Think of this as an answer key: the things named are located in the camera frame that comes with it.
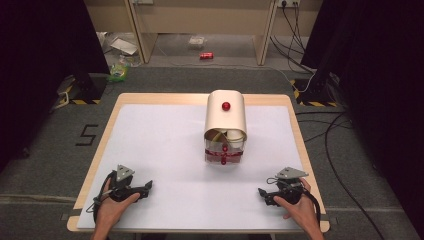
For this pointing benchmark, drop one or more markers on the person's left hand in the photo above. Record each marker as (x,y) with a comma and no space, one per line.
(110,210)

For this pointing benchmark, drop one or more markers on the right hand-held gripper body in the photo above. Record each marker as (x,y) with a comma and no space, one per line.
(290,173)

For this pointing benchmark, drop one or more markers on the clear plastic bag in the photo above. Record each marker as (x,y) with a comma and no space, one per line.
(196,42)

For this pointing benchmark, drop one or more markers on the white paper sheet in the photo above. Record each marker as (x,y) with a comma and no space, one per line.
(124,45)

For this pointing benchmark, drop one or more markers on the white box with red knobs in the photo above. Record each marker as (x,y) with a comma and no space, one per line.
(225,116)

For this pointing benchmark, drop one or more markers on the white table mat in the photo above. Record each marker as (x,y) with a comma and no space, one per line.
(166,160)

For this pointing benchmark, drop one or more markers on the brown and yellow bowl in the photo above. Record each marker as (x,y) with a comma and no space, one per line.
(215,136)

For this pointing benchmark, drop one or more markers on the black curtain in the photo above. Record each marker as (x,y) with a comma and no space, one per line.
(376,83)
(40,66)

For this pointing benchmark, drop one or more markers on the beige wooden desk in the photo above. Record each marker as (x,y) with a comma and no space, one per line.
(200,20)

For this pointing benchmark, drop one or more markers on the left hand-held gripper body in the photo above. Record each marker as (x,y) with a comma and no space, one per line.
(125,172)

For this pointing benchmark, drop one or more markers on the red can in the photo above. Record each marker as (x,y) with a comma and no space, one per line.
(206,55)

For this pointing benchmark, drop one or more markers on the white wall socket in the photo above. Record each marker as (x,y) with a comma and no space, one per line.
(288,3)

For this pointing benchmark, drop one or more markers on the white cup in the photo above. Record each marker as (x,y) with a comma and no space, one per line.
(235,137)

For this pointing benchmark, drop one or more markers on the person's right hand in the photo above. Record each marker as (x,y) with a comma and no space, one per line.
(301,211)

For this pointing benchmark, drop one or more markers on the clear plastic bottle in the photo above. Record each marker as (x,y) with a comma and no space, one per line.
(128,60)

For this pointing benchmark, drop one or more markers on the green snack packet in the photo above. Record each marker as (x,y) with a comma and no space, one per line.
(118,71)

